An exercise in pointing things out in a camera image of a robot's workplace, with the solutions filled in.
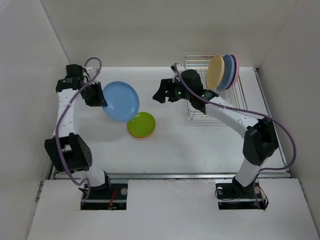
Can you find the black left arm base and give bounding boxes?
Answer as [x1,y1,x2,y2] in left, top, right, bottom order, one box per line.
[80,182,128,211]

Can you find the silver wire dish rack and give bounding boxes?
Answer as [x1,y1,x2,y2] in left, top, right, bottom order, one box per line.
[184,55,249,121]

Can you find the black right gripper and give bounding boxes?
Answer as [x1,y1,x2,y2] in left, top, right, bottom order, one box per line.
[153,76,193,103]

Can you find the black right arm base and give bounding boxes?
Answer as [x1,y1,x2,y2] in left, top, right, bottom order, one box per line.
[214,182,269,210]

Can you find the pink plate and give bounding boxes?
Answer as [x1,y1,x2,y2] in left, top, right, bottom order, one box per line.
[229,54,240,89]

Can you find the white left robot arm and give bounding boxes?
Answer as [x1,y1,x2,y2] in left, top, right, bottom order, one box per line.
[44,64,112,199]

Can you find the beige plate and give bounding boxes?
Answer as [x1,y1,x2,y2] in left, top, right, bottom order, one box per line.
[206,55,225,90]

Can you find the aluminium table rail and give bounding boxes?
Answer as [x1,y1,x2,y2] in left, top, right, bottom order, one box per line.
[48,67,292,181]

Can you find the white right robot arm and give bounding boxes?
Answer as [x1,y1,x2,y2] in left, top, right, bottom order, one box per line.
[152,69,279,197]

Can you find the orange plate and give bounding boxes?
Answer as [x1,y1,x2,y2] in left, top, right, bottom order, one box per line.
[128,131,154,139]

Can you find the light blue plate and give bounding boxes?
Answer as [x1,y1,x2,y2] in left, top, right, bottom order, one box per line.
[102,81,140,122]

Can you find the purple plate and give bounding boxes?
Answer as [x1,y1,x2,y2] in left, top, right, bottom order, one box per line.
[225,54,239,90]

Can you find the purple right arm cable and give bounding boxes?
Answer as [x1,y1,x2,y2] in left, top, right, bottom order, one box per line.
[170,63,298,210]

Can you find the green plate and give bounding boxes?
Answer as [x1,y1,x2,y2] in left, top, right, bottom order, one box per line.
[127,111,156,133]

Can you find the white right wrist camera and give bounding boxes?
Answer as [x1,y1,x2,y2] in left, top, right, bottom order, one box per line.
[170,64,181,82]

